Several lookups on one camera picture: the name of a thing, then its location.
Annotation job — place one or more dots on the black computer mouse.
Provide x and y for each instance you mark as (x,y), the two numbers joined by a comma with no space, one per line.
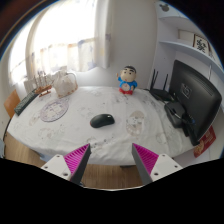
(101,121)

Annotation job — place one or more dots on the wooden model sailing ship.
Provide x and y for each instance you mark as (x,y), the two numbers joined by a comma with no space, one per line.
(42,86)

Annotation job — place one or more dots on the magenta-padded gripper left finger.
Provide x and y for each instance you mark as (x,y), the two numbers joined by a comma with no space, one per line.
(58,165)

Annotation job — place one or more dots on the white star-print curtain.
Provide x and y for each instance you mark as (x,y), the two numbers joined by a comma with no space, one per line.
(100,33)

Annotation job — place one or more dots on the white wall shelf unit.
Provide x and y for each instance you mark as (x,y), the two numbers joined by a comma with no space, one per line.
(180,45)

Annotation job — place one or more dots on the round printed mouse pad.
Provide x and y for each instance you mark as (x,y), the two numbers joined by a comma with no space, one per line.
(54,110)

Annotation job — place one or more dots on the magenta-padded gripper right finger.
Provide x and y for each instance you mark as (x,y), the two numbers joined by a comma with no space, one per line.
(164,165)

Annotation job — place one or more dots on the white lace-covered jug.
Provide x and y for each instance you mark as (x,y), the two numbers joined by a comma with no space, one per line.
(65,85)

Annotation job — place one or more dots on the black keyboard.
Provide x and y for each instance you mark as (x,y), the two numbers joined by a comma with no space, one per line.
(25,103)

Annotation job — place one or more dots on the white printed tablecloth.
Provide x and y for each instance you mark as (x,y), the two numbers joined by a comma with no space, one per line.
(100,140)

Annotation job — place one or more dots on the black computer monitor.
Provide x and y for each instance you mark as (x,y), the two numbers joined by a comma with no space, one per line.
(195,96)

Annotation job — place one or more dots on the red packet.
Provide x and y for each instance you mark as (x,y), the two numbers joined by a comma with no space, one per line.
(205,143)

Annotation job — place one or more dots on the black box under monitor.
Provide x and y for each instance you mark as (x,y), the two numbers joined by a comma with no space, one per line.
(175,113)

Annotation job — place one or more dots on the black router with antennas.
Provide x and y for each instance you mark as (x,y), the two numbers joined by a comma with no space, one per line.
(161,94)

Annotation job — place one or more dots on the cartoon boy figurine clock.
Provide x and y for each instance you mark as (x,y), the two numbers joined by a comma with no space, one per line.
(127,80)

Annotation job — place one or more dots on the wooden chair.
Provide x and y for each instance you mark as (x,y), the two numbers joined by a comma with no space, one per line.
(11,104)

